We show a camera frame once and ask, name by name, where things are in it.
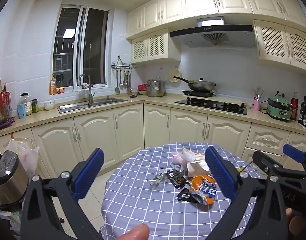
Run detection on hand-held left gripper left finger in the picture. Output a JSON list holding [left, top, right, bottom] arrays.
[[20, 148, 104, 240]]

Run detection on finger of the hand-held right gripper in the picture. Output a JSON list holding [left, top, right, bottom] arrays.
[[282, 144, 306, 173], [252, 150, 306, 180]]

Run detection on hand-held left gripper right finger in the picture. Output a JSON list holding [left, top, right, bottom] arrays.
[[205, 146, 287, 240]]

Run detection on person's right hand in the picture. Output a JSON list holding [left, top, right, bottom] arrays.
[[285, 206, 305, 239]]

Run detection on orange snack bag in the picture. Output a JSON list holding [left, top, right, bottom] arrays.
[[189, 174, 217, 205]]

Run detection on crumpled white paper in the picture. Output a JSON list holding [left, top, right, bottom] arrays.
[[187, 160, 211, 178]]

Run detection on clear plastic bag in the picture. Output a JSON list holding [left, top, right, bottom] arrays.
[[180, 148, 196, 162]]

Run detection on cream lower cabinets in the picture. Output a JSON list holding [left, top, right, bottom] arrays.
[[0, 102, 306, 180]]

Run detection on black snack wrapper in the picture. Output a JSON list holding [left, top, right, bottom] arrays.
[[166, 170, 187, 188], [176, 188, 201, 204]]

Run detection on pink wrapper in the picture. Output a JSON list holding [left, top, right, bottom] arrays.
[[172, 151, 183, 165]]

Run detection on green electric cooker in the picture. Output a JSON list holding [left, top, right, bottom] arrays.
[[266, 92, 292, 122]]

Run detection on blue checked tablecloth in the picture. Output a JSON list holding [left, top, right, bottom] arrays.
[[100, 142, 266, 240]]

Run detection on crumpled clear wrapper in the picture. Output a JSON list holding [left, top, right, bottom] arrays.
[[145, 169, 173, 189]]

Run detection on hanging plastic bags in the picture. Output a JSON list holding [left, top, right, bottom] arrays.
[[4, 139, 40, 178]]

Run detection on black gas stove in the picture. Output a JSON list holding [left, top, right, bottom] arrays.
[[175, 97, 248, 115]]

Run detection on steel sink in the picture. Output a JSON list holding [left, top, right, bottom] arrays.
[[57, 97, 128, 114]]

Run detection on silver rice cooker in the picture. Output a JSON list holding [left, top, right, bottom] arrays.
[[0, 150, 29, 207]]

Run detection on black induction cooker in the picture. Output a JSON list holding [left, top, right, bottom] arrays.
[[182, 90, 216, 97]]

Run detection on steel faucet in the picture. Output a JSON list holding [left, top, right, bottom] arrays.
[[79, 74, 96, 105]]

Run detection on hanging steel spatula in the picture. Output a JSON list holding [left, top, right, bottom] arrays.
[[115, 70, 121, 95]]

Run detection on blue carton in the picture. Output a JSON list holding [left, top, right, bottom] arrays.
[[17, 104, 27, 119]]

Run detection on clear plastic jar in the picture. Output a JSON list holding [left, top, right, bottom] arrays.
[[19, 92, 33, 116]]

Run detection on orange bottle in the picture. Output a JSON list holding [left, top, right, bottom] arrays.
[[49, 74, 58, 95]]

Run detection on hanging slotted spoon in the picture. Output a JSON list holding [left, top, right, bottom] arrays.
[[126, 71, 133, 92]]

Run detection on steel stock pot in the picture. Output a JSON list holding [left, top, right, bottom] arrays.
[[146, 77, 166, 97]]

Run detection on red knife rack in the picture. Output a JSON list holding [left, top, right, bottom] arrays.
[[0, 82, 15, 130]]

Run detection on sliding window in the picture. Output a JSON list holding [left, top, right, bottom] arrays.
[[52, 4, 111, 90]]

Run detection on range hood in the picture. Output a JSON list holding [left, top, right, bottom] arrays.
[[169, 16, 255, 48]]

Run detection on wok with black handle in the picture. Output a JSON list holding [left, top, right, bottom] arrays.
[[173, 76, 216, 92]]

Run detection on pale round wall strainer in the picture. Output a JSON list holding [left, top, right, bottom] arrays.
[[169, 67, 183, 83]]

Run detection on wall utensil rack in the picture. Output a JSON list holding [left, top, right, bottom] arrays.
[[111, 55, 138, 70]]

